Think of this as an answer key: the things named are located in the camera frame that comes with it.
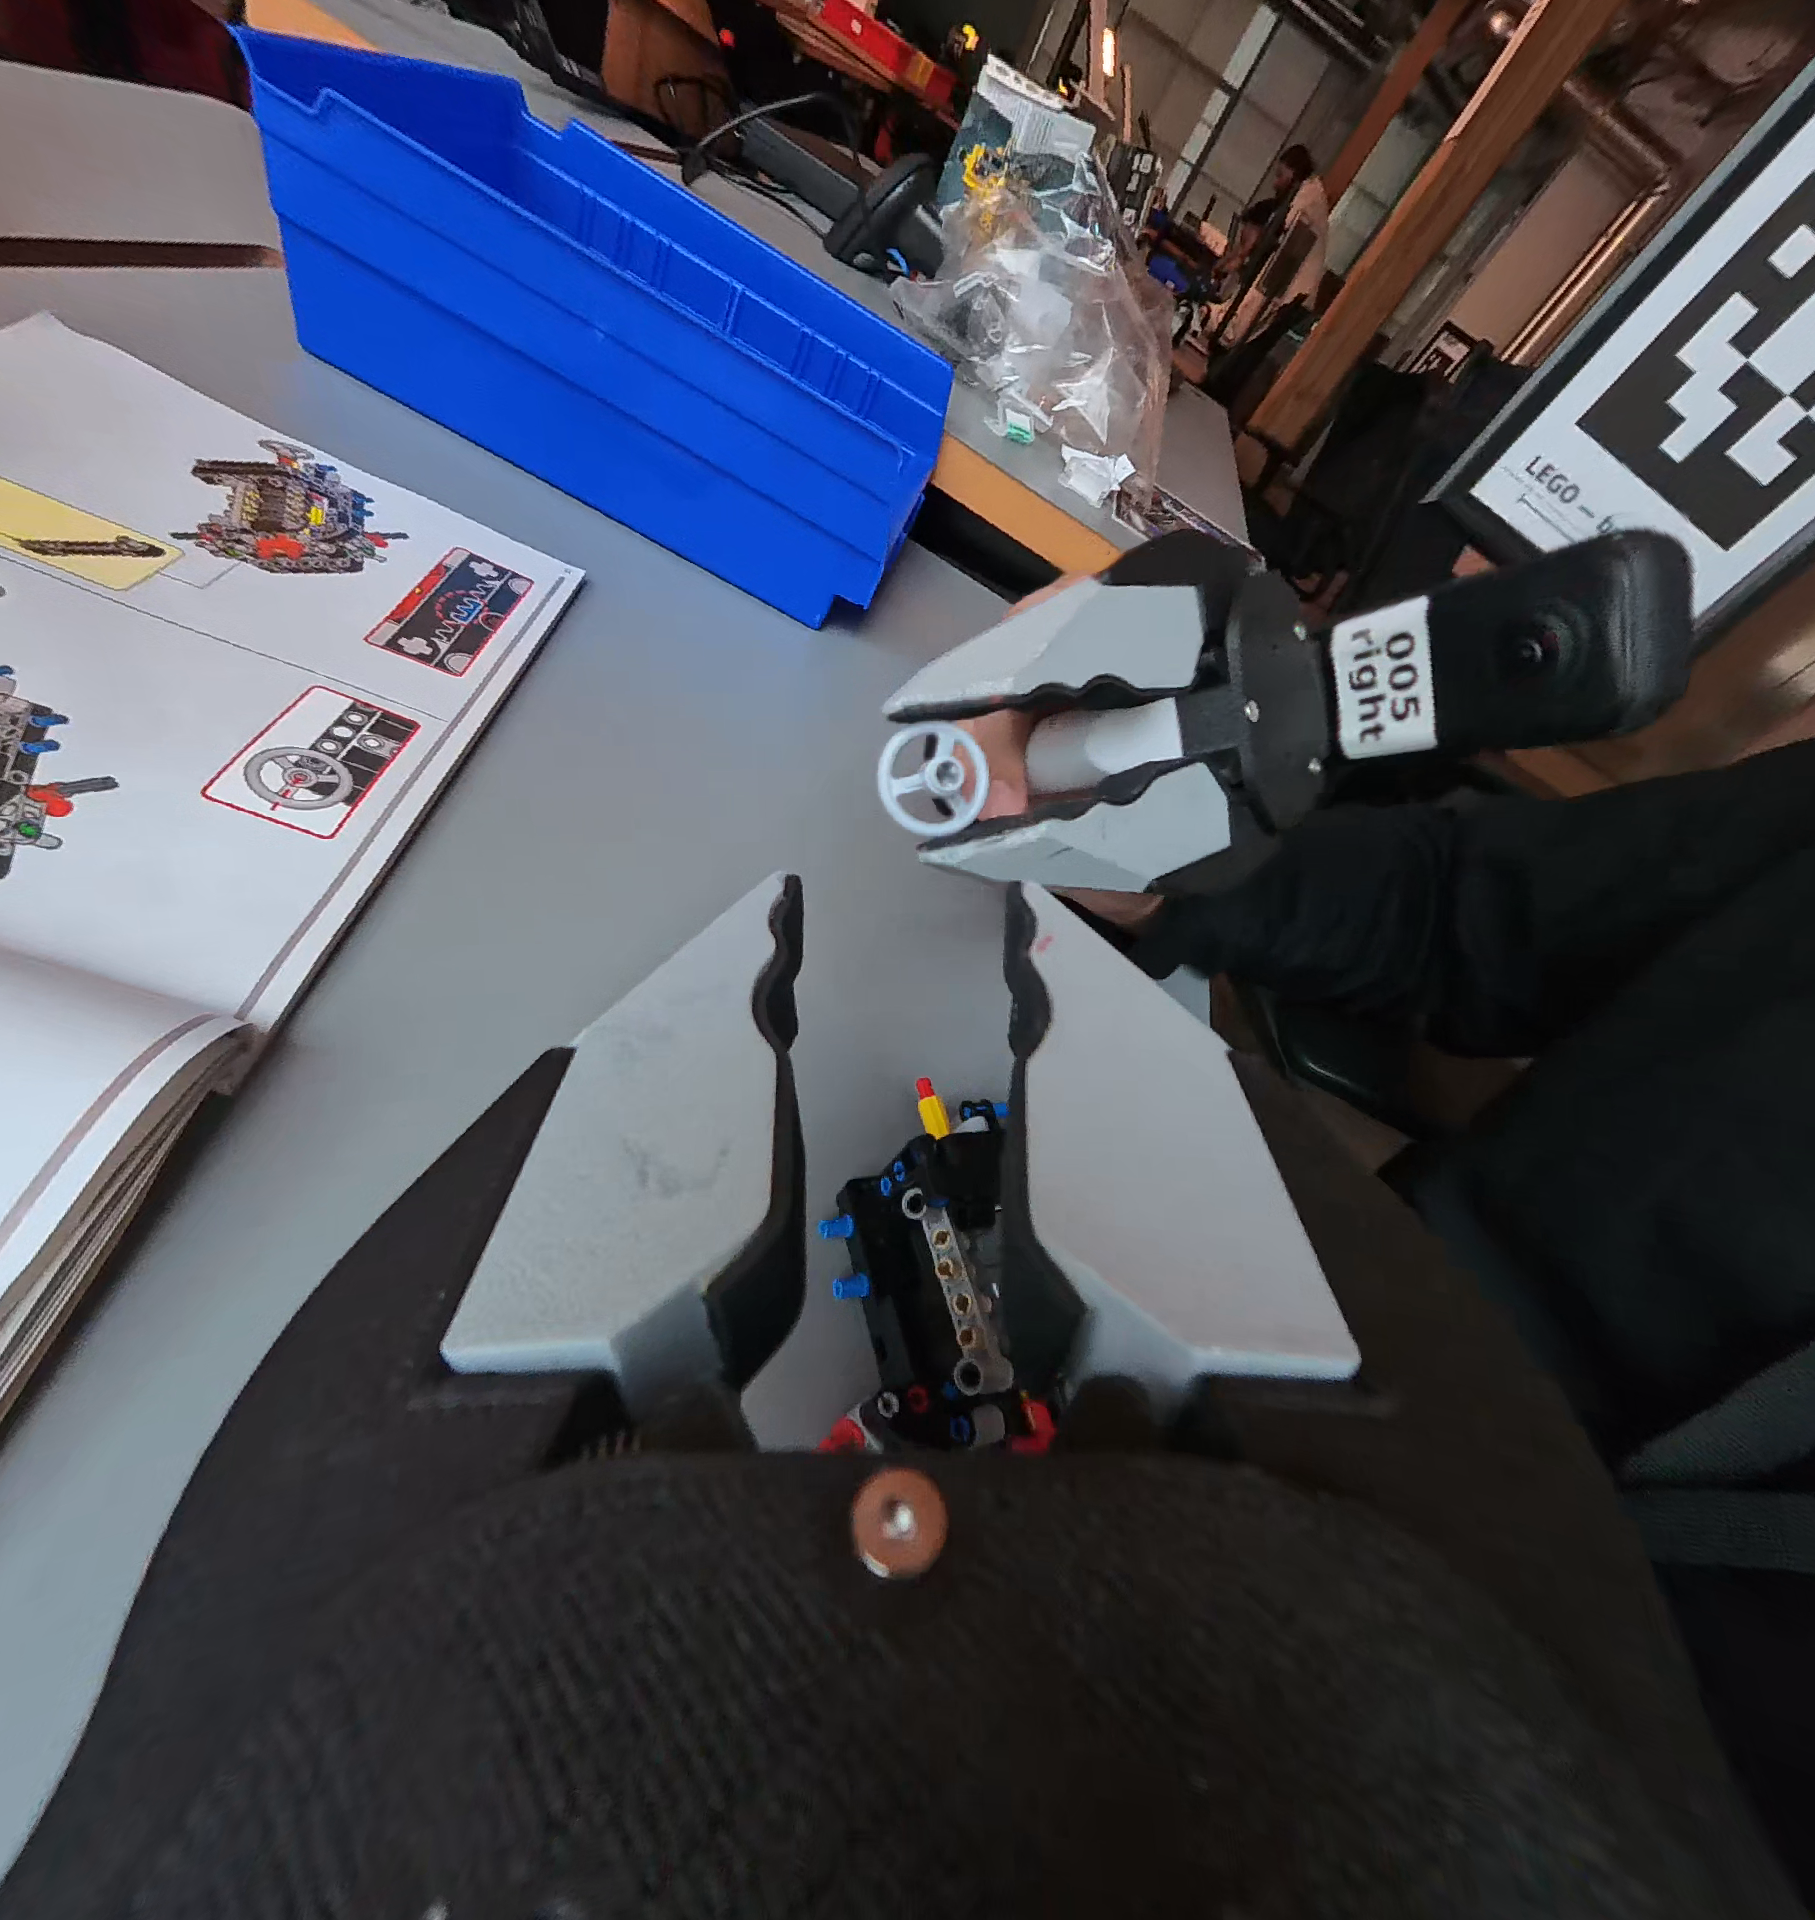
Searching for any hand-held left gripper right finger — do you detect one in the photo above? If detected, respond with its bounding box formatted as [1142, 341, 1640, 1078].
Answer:
[1001, 881, 1362, 1397]

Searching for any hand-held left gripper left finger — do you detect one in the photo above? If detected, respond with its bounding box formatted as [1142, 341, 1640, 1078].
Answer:
[439, 871, 811, 1411]

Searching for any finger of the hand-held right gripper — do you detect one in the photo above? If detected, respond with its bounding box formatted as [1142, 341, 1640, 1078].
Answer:
[881, 581, 1226, 726]
[915, 753, 1244, 900]

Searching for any grey lego steering wheel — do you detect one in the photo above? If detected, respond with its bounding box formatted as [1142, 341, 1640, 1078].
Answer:
[875, 719, 991, 835]

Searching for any black lego car model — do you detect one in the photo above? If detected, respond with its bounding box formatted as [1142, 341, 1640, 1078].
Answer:
[817, 1074, 1064, 1454]

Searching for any person's right forearm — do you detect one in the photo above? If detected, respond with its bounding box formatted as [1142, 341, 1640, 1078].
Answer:
[1122, 750, 1815, 1059]

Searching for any lego instruction booklet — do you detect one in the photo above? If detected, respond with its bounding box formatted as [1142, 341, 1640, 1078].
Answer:
[0, 310, 589, 1501]

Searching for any white marker tag board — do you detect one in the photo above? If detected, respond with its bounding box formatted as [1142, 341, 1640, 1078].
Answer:
[1422, 29, 1815, 631]

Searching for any black barcode scanner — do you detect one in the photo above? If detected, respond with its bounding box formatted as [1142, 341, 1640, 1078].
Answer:
[823, 149, 945, 281]

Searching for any blue plastic bin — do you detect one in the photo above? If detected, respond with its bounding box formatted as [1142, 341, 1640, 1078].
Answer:
[231, 22, 957, 631]

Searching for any wooden post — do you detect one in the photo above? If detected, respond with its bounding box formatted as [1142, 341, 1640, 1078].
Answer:
[1242, 0, 1616, 438]

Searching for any black cable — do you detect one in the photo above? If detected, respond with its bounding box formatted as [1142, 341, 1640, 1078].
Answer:
[679, 86, 851, 186]

